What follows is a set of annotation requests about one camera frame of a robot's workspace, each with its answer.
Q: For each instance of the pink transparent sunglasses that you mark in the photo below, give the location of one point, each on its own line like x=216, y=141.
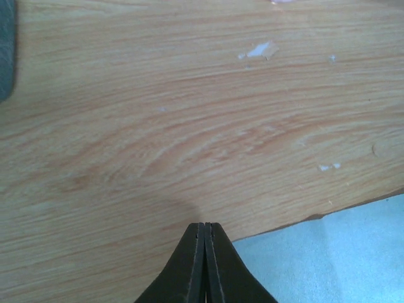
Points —
x=282, y=1

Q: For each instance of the blue-grey glasses case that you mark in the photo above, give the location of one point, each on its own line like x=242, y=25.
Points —
x=7, y=47

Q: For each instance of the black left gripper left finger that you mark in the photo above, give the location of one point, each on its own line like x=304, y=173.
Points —
x=182, y=279

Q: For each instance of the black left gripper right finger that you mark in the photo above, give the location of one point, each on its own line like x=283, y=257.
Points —
x=227, y=277

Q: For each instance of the light blue cleaning cloth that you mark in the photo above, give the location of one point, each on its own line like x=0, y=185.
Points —
x=353, y=255

